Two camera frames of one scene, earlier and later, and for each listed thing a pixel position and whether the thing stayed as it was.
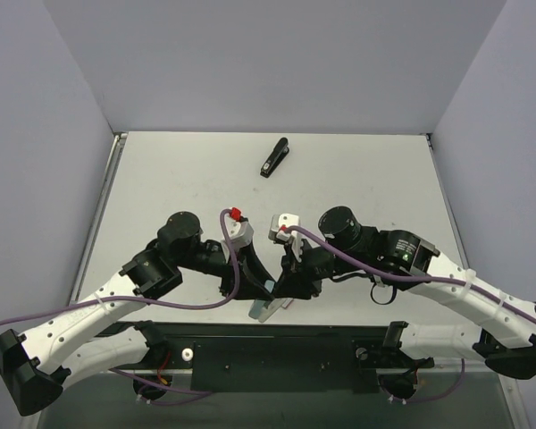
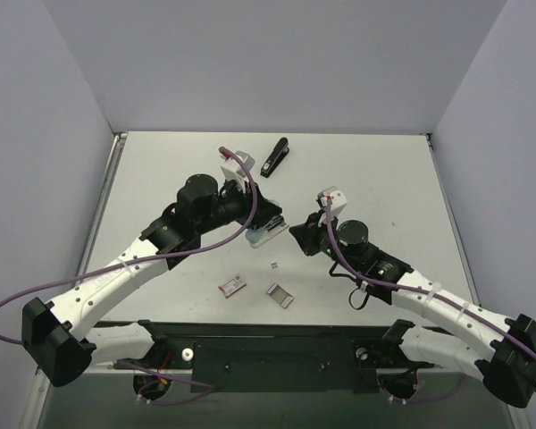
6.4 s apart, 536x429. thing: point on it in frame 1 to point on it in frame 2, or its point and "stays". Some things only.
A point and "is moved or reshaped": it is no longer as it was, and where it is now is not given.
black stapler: [278, 155] stays
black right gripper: [300, 272] to [311, 234]
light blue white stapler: [263, 310] is moved or reshaped
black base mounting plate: [277, 356] stays
